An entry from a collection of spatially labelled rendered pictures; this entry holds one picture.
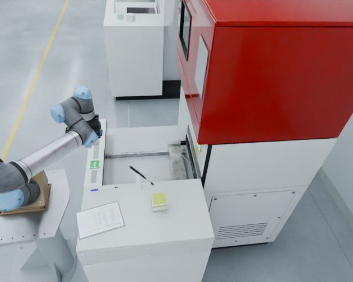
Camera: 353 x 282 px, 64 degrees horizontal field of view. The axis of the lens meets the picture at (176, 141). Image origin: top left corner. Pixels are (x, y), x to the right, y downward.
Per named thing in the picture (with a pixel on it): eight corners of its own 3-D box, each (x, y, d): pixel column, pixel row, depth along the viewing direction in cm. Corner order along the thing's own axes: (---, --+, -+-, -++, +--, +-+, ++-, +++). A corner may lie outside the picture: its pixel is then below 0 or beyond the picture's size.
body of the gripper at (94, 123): (101, 139, 141) (97, 121, 133) (83, 140, 140) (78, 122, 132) (101, 129, 147) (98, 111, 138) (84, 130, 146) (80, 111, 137)
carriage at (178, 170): (179, 145, 189) (179, 141, 187) (187, 189, 163) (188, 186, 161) (167, 145, 188) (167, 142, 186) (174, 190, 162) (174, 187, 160)
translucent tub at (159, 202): (165, 198, 144) (165, 191, 140) (167, 211, 139) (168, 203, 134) (150, 200, 143) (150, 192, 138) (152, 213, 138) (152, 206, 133)
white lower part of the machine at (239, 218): (241, 169, 290) (263, 105, 233) (271, 247, 231) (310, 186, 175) (173, 174, 280) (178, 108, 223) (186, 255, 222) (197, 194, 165)
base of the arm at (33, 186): (9, 207, 146) (1, 211, 137) (7, 178, 147) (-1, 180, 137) (41, 204, 149) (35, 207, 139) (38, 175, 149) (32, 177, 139)
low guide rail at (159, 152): (185, 151, 189) (185, 148, 187) (185, 154, 188) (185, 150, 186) (108, 156, 183) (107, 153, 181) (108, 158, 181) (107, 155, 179)
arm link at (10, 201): (14, 211, 138) (2, 218, 124) (-4, 191, 137) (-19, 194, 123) (35, 195, 139) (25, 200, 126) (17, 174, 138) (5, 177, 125)
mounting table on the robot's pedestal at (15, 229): (-22, 259, 144) (-34, 248, 135) (0, 189, 175) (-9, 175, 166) (70, 247, 152) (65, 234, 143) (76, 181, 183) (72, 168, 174)
